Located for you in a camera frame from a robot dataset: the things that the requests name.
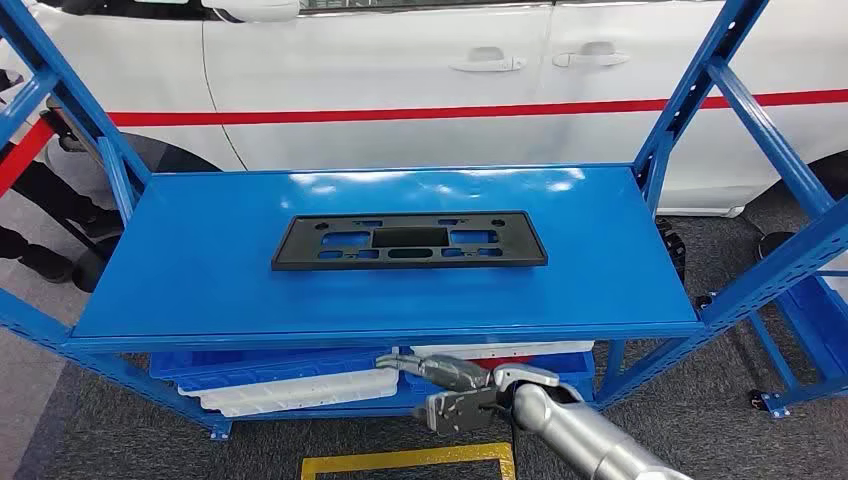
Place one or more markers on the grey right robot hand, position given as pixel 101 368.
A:
pixel 457 374

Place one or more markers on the person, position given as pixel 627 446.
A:
pixel 46 265
pixel 53 192

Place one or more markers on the black plastic plate part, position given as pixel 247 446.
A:
pixel 298 258

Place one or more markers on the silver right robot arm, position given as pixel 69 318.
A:
pixel 583 437

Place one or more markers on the blue plastic crate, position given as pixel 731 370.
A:
pixel 265 364
pixel 570 371
pixel 821 324

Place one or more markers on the red barrier belt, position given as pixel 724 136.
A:
pixel 23 156

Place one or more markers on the black round base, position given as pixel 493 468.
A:
pixel 775 245

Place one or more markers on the blue metal shelf rack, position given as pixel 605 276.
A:
pixel 199 278

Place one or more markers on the white car with red stripe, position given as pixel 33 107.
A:
pixel 397 66

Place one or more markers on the white plastic crate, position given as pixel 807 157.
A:
pixel 298 396
pixel 530 349

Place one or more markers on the yellow floor tape square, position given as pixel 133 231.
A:
pixel 397 457

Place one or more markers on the red object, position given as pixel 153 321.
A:
pixel 510 362

